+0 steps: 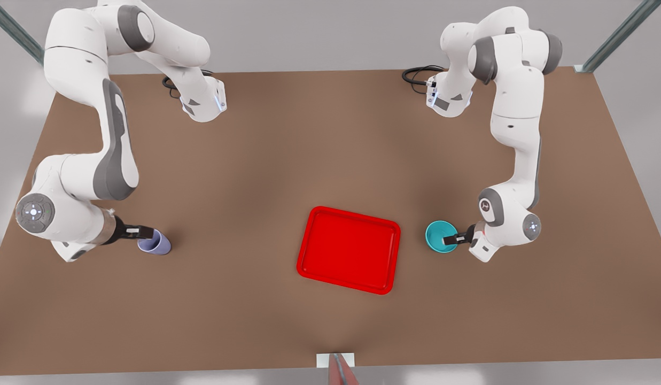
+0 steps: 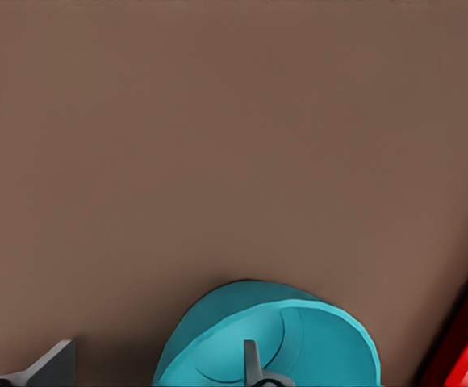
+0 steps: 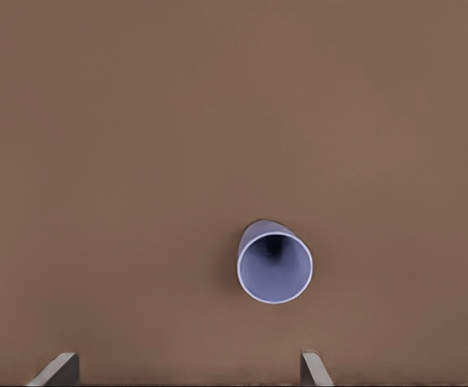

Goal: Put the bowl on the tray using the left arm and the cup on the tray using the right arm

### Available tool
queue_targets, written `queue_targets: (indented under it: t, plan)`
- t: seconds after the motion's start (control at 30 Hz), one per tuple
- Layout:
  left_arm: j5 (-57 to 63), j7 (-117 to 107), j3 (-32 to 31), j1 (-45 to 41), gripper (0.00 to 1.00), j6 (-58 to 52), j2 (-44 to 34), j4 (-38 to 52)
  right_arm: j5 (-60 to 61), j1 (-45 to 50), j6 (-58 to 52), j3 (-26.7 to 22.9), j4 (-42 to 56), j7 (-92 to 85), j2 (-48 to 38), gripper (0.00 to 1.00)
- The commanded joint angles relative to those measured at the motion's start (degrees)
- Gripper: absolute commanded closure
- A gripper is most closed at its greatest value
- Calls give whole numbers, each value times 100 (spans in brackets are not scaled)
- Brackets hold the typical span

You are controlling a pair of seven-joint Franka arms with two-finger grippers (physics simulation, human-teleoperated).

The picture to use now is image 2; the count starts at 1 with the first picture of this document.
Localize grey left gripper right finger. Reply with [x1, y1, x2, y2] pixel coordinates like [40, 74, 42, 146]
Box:
[243, 339, 295, 387]

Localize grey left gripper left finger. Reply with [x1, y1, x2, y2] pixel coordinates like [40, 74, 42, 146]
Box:
[0, 339, 77, 387]

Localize teal bowl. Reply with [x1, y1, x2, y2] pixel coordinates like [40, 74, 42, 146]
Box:
[152, 278, 380, 387]

